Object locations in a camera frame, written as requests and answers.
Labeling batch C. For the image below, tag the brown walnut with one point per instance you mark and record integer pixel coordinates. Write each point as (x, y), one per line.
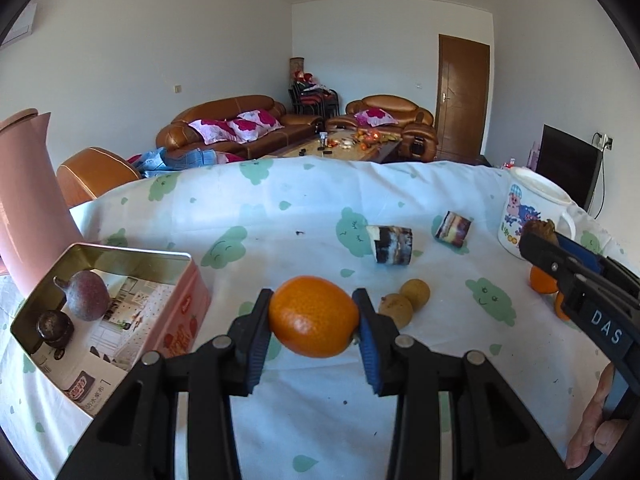
(540, 231)

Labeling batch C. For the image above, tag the white tablecloth with green clouds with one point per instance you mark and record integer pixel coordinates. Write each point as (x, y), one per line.
(300, 210)

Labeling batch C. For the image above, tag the large orange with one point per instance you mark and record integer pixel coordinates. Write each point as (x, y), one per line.
(312, 317)

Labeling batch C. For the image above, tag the tall brown vase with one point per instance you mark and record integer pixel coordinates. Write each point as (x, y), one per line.
(296, 66)

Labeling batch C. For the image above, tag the wooden coffee table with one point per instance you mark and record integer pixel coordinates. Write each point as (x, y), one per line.
(310, 151)

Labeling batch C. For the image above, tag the brown leather chair back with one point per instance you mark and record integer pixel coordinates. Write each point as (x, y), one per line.
(95, 175)

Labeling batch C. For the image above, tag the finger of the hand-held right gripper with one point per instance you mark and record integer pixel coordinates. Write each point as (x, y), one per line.
(580, 252)
(575, 285)

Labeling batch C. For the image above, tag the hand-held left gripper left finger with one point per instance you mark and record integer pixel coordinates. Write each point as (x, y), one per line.
(257, 342)

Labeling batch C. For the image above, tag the white air conditioner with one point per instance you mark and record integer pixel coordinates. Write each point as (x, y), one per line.
(20, 27)

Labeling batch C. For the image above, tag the pink kettle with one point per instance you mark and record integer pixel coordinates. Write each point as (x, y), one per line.
(25, 200)

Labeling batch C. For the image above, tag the small orange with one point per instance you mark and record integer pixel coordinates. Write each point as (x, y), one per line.
(542, 281)
(561, 310)

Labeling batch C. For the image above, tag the brown wooden door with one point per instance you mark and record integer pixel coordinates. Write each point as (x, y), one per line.
(462, 95)

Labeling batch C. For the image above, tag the white cartoon print mug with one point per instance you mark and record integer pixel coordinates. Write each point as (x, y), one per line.
(525, 210)

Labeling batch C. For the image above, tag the person's right hand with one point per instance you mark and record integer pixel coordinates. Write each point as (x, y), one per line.
(590, 420)

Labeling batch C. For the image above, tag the black television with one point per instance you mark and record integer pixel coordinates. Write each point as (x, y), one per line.
(567, 165)

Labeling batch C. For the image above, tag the pink floral pillow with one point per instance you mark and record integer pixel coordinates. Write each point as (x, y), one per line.
(375, 117)
(212, 131)
(255, 122)

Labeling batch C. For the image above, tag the stack of dark chairs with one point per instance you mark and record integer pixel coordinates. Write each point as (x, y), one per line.
(312, 102)

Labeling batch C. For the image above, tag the dark round fruit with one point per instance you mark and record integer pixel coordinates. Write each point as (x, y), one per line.
(55, 327)

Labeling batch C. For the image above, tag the blue plaid cloth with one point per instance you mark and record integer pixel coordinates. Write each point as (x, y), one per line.
(180, 160)

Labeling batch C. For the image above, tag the wall power outlet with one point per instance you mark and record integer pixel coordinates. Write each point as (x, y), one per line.
(605, 141)

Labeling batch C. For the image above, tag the pink tin box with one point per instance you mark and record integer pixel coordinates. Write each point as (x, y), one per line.
(185, 320)

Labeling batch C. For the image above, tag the brown leather armchair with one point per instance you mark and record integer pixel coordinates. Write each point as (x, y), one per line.
(385, 105)

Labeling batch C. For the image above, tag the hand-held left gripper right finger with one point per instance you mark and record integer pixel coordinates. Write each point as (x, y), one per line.
(367, 342)

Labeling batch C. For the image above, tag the long brown leather sofa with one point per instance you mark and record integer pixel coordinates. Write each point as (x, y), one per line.
(280, 132)

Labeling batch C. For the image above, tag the purple passion fruit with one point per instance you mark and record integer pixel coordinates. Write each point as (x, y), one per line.
(87, 296)

